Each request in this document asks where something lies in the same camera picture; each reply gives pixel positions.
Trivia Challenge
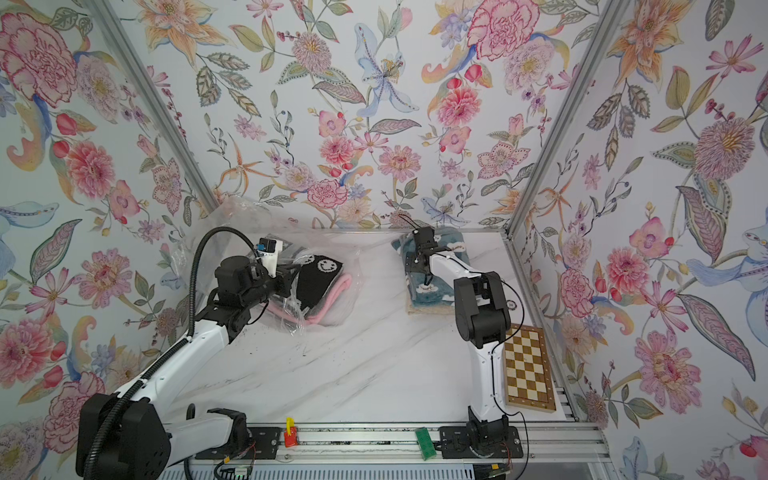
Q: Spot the red yellow clamp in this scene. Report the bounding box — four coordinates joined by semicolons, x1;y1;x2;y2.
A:
283;417;299;448

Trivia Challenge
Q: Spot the pink folded blanket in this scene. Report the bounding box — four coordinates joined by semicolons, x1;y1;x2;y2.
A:
267;273;353;325

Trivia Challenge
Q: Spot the black smiley knitted blanket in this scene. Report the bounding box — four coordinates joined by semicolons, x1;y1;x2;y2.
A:
294;254;344;313

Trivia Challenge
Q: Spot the green block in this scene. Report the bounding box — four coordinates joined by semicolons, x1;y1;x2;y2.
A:
414;427;437;461

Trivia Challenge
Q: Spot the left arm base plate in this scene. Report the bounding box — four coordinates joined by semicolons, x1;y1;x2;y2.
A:
194;427;283;461

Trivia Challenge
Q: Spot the aluminium corner post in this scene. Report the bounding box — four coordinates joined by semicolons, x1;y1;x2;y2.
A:
507;0;627;240
85;1;219;214

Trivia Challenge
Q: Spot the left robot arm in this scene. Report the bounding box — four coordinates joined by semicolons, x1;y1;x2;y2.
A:
76;253;291;479

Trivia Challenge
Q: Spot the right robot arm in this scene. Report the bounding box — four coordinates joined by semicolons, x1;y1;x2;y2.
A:
404;226;512;456

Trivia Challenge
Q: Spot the right aluminium corner post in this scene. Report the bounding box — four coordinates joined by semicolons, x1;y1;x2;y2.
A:
507;0;627;240

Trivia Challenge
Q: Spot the aluminium front rail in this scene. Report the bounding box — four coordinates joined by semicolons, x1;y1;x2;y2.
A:
95;421;610;466

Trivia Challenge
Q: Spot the teal cloud pattern blanket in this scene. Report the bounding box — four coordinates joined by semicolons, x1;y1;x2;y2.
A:
391;227;470;306

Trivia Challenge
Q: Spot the beige knitted blanket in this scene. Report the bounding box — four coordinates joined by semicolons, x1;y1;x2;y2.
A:
406;296;454;315

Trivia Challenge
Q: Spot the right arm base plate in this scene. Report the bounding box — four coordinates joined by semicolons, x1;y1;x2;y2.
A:
435;426;525;460

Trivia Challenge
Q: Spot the wooden chessboard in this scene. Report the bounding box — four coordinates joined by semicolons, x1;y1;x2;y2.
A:
502;325;557;412

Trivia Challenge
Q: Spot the left black corrugated cable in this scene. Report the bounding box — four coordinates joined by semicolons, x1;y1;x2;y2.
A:
80;226;259;480

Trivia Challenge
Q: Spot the left aluminium corner post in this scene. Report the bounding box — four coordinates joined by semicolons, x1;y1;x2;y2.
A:
85;1;219;214

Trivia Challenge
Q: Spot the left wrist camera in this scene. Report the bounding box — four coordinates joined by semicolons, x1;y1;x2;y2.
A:
257;237;283;277

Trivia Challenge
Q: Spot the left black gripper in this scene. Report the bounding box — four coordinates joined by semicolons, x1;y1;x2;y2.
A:
239;264;303;310

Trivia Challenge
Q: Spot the clear plastic vacuum bag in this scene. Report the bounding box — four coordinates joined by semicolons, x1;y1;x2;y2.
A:
171;199;363;332

